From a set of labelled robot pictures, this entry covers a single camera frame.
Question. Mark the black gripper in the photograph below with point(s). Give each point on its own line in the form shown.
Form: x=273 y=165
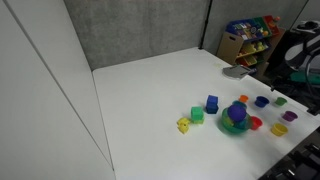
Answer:
x=288 y=89

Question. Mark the dark blue bowl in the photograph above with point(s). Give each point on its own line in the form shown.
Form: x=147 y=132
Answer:
x=261 y=101

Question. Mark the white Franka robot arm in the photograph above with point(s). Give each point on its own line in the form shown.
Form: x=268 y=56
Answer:
x=301 y=50

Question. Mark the small green bowl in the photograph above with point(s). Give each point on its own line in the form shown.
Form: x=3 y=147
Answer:
x=280 y=101

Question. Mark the purple bowl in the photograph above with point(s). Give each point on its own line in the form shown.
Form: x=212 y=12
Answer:
x=289 y=116

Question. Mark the yellow bowl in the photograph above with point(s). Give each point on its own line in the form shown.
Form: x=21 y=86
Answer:
x=279 y=129

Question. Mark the small orange bowl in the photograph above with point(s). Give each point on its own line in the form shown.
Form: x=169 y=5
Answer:
x=243 y=98

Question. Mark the red bowl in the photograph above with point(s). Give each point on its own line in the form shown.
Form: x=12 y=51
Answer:
x=256 y=122

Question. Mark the large green bowl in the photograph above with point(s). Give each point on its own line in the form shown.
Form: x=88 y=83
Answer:
x=231 y=127

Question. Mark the grey metal plate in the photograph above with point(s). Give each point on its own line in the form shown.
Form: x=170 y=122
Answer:
x=236 y=71

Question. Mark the purple ball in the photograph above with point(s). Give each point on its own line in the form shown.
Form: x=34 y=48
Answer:
x=237 y=112

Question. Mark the toy shelf with coloured bins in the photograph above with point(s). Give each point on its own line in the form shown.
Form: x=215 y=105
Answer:
x=250 y=40

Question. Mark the bright blue cube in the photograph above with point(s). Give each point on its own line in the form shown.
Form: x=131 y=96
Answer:
x=212 y=100

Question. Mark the dark blue cube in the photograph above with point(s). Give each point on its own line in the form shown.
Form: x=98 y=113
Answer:
x=211 y=109

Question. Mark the green cube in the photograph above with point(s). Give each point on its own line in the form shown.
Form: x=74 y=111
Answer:
x=197 y=113

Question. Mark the lime green block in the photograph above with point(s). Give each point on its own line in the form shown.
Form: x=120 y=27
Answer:
x=198 y=121

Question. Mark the black pole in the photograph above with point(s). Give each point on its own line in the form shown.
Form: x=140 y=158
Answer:
x=205 y=23

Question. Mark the yellow cube block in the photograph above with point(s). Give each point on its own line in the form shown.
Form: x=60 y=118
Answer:
x=183 y=125

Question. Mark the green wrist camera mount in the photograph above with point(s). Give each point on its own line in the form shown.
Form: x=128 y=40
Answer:
x=301 y=77

